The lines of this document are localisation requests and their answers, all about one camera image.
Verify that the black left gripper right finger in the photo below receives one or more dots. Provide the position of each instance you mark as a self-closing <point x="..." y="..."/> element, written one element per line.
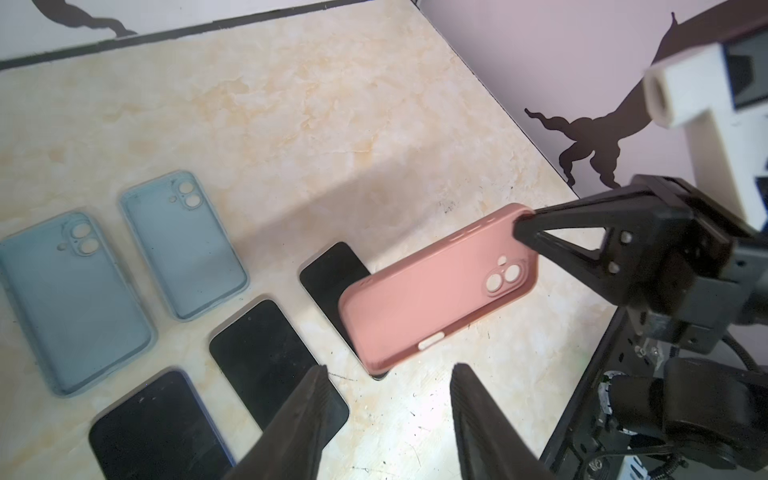
<point x="488" y="445"/>

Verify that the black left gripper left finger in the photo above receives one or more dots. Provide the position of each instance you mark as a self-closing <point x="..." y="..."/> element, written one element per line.
<point x="291" y="446"/>

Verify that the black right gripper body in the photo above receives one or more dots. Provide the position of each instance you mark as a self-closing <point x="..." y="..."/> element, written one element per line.
<point x="712" y="272"/>

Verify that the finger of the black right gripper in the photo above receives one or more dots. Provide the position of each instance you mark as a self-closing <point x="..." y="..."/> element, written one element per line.
<point x="609" y="242"/>

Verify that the black phone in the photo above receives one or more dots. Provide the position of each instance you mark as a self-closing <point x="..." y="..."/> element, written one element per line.
<point x="326" y="276"/>
<point x="160" y="432"/>
<point x="263" y="359"/>

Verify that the pink phone case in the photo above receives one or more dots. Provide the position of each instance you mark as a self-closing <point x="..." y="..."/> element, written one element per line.
<point x="440" y="289"/>

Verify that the pale blue phone case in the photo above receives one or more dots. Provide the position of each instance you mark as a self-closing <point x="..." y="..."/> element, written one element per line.
<point x="187" y="249"/>

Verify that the light green phone case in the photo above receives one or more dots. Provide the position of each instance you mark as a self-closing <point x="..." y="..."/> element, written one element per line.
<point x="80" y="314"/>

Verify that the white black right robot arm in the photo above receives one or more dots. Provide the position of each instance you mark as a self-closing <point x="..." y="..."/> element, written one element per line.
<point x="685" y="269"/>

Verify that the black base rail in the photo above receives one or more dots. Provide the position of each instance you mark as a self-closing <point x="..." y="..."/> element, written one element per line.
<point x="588" y="408"/>

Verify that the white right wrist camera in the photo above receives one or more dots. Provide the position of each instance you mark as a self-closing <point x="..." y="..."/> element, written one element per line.
<point x="717" y="94"/>

